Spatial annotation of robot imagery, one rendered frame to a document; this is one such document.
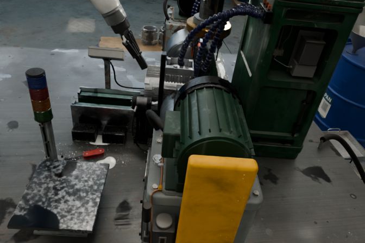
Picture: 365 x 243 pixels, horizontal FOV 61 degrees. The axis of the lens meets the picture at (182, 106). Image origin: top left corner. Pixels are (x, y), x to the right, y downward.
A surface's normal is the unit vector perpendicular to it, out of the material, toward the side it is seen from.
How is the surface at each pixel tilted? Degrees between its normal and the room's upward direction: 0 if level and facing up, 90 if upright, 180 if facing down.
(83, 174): 0
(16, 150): 0
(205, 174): 90
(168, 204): 90
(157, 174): 0
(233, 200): 90
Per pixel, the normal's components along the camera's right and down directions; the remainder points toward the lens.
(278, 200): 0.11, -0.82
